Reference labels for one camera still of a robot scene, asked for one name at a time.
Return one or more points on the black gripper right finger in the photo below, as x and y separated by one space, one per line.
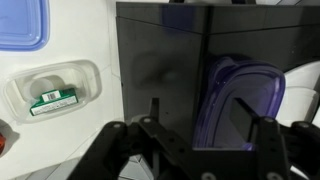
276 150

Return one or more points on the white round cap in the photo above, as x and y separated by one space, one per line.
45 86

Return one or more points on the small green cardboard box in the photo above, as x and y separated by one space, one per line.
53 101

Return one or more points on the blue plastic container lid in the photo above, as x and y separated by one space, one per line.
20 23

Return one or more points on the black microwave oven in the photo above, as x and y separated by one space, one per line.
160 60

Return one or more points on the red round dish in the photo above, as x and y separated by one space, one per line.
2 143

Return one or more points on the clear plastic food container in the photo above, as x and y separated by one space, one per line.
83 80

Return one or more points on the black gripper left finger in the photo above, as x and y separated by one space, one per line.
133 150

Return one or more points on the purple translucent plastic lid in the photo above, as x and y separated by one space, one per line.
220 100

